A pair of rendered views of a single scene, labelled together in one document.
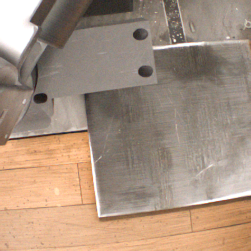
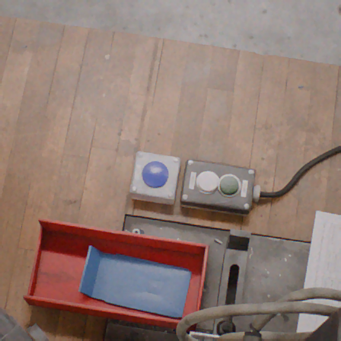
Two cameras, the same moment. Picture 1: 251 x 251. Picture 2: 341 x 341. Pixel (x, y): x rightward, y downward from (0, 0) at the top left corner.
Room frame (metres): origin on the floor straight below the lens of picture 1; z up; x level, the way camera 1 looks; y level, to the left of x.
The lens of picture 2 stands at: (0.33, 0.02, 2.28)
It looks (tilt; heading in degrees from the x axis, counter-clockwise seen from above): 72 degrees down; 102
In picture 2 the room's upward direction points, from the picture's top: 1 degrees clockwise
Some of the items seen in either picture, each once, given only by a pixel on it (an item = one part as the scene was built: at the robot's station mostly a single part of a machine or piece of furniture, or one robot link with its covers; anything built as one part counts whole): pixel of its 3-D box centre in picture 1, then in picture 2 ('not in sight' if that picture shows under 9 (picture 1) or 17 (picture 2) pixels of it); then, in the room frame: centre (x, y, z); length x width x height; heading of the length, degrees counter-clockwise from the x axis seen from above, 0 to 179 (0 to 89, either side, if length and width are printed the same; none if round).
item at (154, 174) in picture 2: not in sight; (155, 175); (0.22, 0.44, 0.93); 0.04 x 0.04 x 0.02
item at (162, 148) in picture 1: (181, 125); not in sight; (0.21, -0.05, 0.91); 0.17 x 0.16 x 0.02; 94
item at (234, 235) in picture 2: not in sight; (235, 259); (0.37, 0.33, 0.95); 0.06 x 0.03 x 0.09; 94
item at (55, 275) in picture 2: not in sight; (116, 275); (0.21, 0.27, 0.93); 0.25 x 0.12 x 0.06; 4
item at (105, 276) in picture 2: not in sight; (135, 282); (0.23, 0.27, 0.92); 0.15 x 0.07 x 0.03; 0
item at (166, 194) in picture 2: not in sight; (155, 180); (0.22, 0.44, 0.90); 0.07 x 0.07 x 0.06; 4
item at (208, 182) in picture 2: not in sight; (207, 183); (0.30, 0.44, 0.93); 0.03 x 0.03 x 0.02
